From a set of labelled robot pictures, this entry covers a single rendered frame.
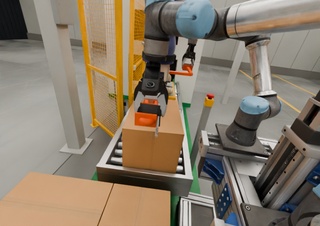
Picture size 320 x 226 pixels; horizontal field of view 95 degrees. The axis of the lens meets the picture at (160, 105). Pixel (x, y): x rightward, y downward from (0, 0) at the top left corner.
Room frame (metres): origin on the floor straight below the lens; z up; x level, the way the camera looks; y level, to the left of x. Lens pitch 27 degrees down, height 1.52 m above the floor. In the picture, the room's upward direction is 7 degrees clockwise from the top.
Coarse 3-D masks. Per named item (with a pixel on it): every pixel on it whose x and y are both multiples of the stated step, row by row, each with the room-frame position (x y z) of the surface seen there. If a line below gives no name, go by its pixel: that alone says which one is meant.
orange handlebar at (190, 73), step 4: (188, 68) 1.26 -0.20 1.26; (172, 72) 1.09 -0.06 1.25; (176, 72) 1.09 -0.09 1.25; (180, 72) 1.09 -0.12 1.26; (184, 72) 1.10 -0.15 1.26; (188, 72) 1.11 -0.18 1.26; (144, 100) 0.55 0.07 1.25; (140, 120) 0.41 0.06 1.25; (144, 120) 0.40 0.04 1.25; (148, 120) 0.40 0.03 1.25; (152, 120) 0.41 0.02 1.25; (144, 124) 0.40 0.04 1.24; (148, 124) 0.40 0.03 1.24
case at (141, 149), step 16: (176, 112) 1.04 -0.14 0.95; (128, 128) 0.75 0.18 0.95; (144, 128) 0.77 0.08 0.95; (160, 128) 0.79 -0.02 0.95; (176, 128) 0.81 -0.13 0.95; (128, 144) 0.75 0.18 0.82; (144, 144) 0.75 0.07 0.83; (160, 144) 0.76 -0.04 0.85; (176, 144) 0.76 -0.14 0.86; (128, 160) 0.75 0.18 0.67; (144, 160) 0.75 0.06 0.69; (160, 160) 0.76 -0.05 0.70; (176, 160) 0.76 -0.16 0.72
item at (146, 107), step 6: (144, 108) 0.45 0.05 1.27; (150, 108) 0.46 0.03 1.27; (156, 108) 0.46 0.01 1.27; (138, 114) 0.41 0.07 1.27; (144, 114) 0.41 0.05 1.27; (150, 114) 0.42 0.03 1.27; (156, 114) 0.42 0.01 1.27; (138, 120) 0.41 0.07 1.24; (156, 120) 0.42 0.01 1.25; (150, 126) 0.42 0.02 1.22
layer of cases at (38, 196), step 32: (32, 192) 0.53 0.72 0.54; (64, 192) 0.55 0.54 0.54; (96, 192) 0.57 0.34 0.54; (128, 192) 0.60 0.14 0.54; (160, 192) 0.63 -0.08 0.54; (0, 224) 0.36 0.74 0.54; (32, 224) 0.37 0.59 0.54; (64, 224) 0.39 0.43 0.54; (96, 224) 0.41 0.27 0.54; (128, 224) 0.42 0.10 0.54; (160, 224) 0.44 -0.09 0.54
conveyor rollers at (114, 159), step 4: (176, 88) 2.73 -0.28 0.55; (176, 96) 2.36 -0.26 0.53; (120, 144) 1.03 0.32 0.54; (116, 152) 0.94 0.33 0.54; (120, 152) 0.94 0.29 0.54; (180, 152) 1.02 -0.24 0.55; (112, 156) 0.88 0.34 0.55; (112, 160) 0.85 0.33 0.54; (116, 160) 0.85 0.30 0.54; (120, 160) 0.85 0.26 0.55; (180, 160) 0.93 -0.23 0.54; (180, 168) 0.84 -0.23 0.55; (180, 172) 0.84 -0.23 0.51
